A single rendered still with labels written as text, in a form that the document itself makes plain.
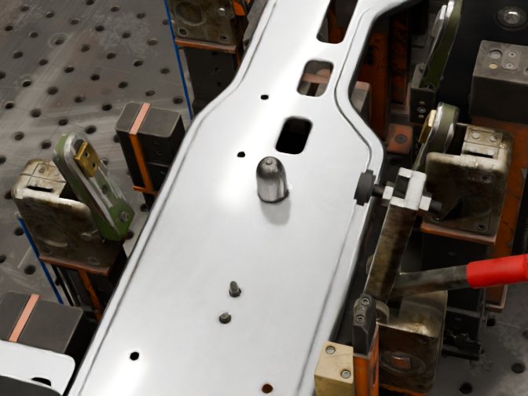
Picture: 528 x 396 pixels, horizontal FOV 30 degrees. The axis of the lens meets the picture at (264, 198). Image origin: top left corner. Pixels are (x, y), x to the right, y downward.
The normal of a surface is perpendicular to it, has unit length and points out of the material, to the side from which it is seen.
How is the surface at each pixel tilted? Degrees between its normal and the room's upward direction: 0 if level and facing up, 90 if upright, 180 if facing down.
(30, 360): 0
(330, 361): 0
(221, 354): 0
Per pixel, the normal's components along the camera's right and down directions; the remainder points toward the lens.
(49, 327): -0.09, -0.60
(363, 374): -0.29, 0.78
